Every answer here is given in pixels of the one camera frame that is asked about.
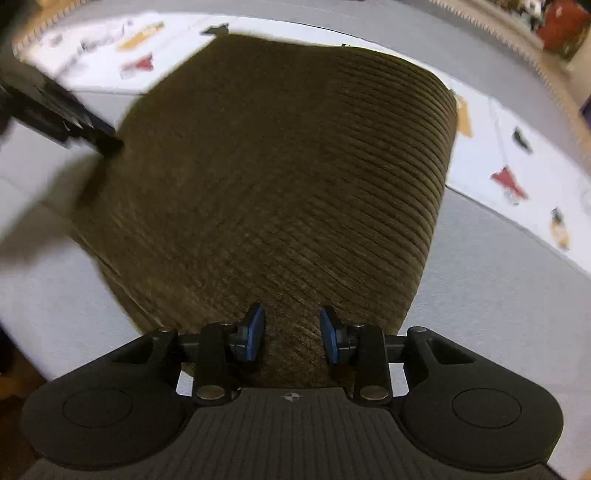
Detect grey printed bed sheet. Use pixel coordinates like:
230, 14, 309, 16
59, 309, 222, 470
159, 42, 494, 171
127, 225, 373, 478
0, 7, 591, 398

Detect red cushion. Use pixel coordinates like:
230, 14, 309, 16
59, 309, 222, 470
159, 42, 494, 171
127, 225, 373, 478
538, 0, 591, 61

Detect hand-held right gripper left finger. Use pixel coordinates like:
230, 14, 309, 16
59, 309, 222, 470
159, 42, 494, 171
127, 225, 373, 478
111, 304, 267, 408

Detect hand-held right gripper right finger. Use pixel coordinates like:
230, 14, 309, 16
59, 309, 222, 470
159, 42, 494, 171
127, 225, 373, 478
320, 305, 478, 408

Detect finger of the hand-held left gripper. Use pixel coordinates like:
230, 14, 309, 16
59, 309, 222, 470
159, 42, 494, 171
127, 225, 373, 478
69, 112, 126, 158

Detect olive corduroy pants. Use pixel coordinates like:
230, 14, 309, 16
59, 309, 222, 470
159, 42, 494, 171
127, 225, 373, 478
69, 32, 460, 388

